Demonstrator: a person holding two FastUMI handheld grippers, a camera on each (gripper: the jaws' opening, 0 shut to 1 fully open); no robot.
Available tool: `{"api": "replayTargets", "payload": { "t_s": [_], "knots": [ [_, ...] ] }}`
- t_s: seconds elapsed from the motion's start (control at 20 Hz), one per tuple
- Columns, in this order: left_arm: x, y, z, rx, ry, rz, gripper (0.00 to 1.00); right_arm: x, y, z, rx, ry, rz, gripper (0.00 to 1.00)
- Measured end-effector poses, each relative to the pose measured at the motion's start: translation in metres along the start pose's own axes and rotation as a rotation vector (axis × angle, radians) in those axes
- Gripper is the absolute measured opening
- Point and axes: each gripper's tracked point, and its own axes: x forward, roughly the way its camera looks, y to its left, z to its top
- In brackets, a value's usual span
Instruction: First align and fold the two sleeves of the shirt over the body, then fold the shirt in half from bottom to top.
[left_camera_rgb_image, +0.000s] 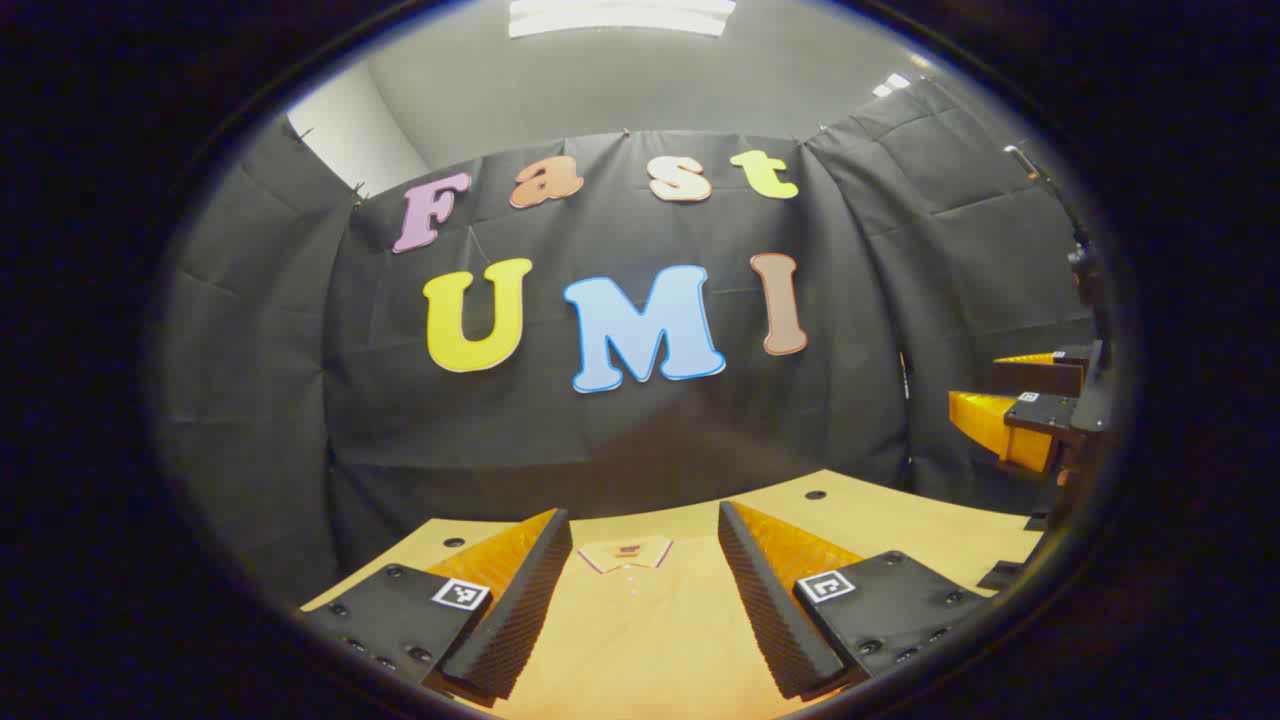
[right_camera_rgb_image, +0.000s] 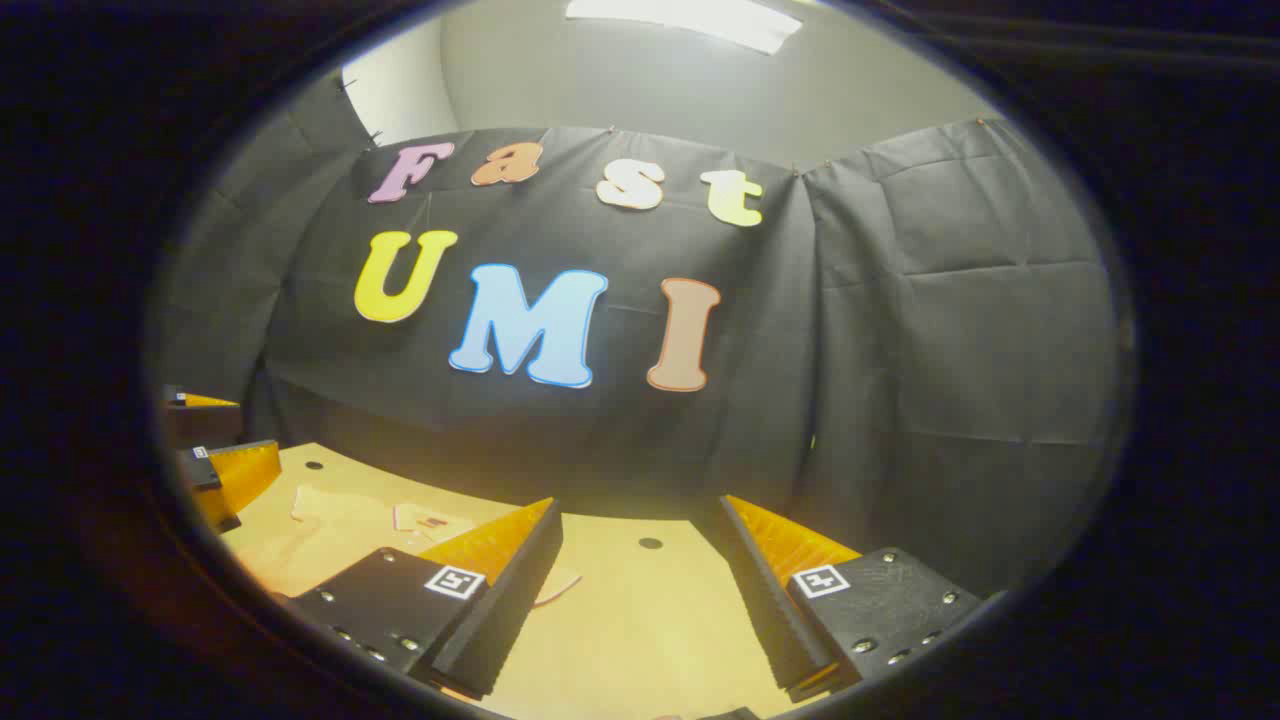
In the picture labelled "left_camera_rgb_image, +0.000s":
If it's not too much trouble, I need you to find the black backdrop cloth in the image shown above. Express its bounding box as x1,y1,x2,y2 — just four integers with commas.
155,75,1101,611

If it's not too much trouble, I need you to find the large ceiling light panel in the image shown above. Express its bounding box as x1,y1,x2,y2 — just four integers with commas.
508,0,738,39

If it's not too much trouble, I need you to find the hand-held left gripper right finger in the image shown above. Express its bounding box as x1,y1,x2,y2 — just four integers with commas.
718,500,991,701

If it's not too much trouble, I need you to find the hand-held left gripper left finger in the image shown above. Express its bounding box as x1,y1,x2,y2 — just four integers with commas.
300,508,573,706

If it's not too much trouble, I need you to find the orange T-shirt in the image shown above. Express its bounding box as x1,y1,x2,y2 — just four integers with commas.
490,535,851,720

